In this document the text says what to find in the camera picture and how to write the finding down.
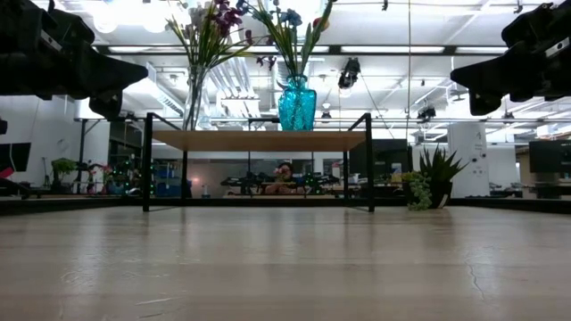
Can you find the wooden shelf with black legs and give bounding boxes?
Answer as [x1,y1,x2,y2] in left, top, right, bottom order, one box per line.
[142,111,375,214]

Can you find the small potted succulent plant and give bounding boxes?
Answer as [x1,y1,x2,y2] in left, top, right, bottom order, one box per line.
[401,144,470,212]

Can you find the black panel with red stripe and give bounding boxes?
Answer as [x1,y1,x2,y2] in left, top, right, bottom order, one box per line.
[0,142,32,182]

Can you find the blue artificial flower bunch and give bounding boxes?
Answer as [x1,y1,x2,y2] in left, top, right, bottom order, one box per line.
[236,0,309,79]

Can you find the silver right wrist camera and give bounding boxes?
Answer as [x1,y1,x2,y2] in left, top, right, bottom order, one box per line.
[544,37,571,58]

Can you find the blue storage bin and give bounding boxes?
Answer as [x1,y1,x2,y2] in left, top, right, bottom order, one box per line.
[153,164,193,197]

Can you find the blue patterned glass vase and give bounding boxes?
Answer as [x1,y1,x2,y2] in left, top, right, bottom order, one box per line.
[277,74,318,132]

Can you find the clear glass vase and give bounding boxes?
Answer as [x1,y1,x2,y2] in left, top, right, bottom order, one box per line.
[182,65,213,132]

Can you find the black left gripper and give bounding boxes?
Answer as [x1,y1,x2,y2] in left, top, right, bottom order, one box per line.
[26,8,150,119]

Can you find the black aluminium table frame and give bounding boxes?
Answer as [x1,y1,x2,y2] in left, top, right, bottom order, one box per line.
[0,195,571,218]

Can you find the purple artificial flower bunch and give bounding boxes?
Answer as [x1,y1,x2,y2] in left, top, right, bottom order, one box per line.
[165,0,278,130]

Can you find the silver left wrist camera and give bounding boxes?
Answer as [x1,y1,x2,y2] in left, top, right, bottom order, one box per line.
[38,27,64,54]

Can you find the person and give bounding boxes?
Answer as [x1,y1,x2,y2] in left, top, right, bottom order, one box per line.
[262,161,309,196]

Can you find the dark red artificial tulip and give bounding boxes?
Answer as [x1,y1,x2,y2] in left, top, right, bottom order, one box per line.
[299,0,335,78]

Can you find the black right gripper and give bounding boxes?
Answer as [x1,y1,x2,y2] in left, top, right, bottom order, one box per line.
[450,2,571,118]

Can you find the black computer monitor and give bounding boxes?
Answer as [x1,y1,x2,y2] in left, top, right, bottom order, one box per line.
[349,138,414,179]
[528,140,571,175]

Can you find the white round column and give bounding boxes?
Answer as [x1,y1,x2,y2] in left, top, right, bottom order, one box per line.
[447,120,491,199]

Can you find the black overhead camera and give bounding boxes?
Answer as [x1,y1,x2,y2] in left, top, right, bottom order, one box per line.
[337,56,361,90]

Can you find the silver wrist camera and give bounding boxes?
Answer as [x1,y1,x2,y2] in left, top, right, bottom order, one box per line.
[544,37,571,58]
[38,27,64,54]

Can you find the green background plant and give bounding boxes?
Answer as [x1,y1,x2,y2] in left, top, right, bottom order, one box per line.
[49,158,79,188]

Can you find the orange artificial tulip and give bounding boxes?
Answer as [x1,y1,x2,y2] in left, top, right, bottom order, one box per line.
[302,16,332,79]

